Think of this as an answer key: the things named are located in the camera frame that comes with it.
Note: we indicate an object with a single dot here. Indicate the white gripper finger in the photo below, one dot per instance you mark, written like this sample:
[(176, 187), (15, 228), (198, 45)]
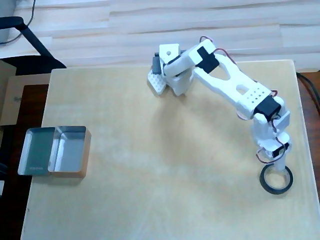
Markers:
[(281, 165)]

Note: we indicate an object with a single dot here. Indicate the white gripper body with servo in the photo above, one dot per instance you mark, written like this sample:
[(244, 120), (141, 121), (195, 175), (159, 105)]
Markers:
[(278, 153)]

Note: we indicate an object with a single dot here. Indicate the black roll of tape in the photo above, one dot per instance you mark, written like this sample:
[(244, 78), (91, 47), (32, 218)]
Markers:
[(262, 183)]

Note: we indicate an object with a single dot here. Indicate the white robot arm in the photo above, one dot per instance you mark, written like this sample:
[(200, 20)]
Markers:
[(225, 80)]

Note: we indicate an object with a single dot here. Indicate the metal tin tray orange sides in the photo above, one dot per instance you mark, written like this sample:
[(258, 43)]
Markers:
[(70, 155)]

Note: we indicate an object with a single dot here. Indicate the metal tin lid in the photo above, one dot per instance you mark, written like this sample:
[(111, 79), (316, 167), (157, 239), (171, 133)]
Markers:
[(37, 150)]

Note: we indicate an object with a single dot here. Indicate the black monitor stand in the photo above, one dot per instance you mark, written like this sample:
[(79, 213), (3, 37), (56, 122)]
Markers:
[(37, 42)]

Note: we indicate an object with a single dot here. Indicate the brown cardboard box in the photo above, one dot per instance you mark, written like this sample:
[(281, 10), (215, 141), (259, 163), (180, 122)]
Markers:
[(12, 100)]

